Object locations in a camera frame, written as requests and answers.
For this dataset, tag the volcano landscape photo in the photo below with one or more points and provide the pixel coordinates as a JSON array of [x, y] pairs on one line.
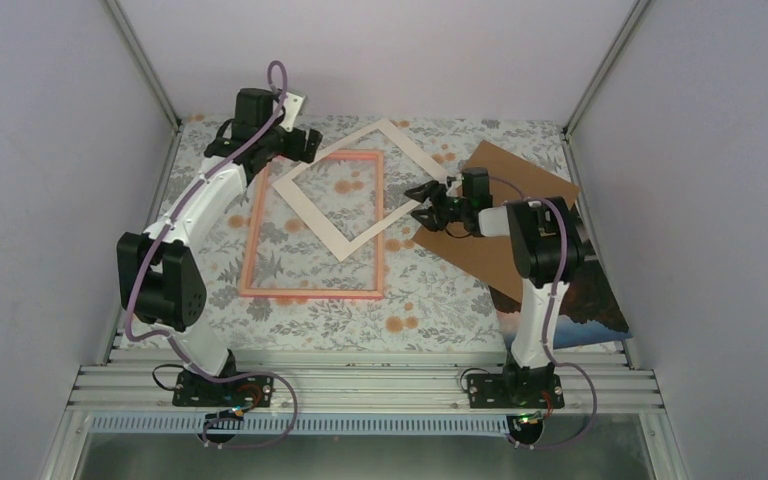
[[589, 313]]

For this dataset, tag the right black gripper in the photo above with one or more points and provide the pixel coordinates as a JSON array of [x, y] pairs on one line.
[[435, 223]]

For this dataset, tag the left aluminium corner post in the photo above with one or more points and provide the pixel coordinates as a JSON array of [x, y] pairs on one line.
[[142, 61]]

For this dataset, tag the brown backing board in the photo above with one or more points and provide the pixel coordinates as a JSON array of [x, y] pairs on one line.
[[491, 260]]

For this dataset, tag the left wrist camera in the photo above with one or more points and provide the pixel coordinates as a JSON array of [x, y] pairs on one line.
[[292, 107]]

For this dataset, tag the aluminium rail beam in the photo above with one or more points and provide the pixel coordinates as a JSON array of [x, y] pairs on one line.
[[358, 382]]

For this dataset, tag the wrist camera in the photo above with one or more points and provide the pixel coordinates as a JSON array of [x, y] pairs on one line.
[[452, 183], [292, 107]]

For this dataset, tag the floral patterned table mat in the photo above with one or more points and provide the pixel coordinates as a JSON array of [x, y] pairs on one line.
[[428, 305]]

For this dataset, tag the aluminium corner post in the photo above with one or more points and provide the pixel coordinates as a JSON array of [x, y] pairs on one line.
[[142, 61], [622, 38]]

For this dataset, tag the pink wooden picture frame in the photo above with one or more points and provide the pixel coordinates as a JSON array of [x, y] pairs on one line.
[[263, 184]]

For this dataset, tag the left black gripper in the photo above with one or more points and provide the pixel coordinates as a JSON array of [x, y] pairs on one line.
[[295, 150]]

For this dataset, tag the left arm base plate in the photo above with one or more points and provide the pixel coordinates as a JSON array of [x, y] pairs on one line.
[[192, 390]]

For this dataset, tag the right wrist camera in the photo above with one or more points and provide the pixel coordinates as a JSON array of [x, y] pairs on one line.
[[452, 183]]

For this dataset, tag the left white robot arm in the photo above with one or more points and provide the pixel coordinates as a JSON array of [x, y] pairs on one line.
[[161, 286]]

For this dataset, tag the slotted cable duct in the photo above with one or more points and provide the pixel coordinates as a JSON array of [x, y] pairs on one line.
[[305, 424]]

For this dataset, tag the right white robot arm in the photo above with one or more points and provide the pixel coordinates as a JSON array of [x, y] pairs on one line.
[[546, 249]]

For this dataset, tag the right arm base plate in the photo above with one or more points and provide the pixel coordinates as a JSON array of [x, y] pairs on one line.
[[490, 392]]

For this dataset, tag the right aluminium corner post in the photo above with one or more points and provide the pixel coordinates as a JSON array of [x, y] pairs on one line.
[[622, 38]]

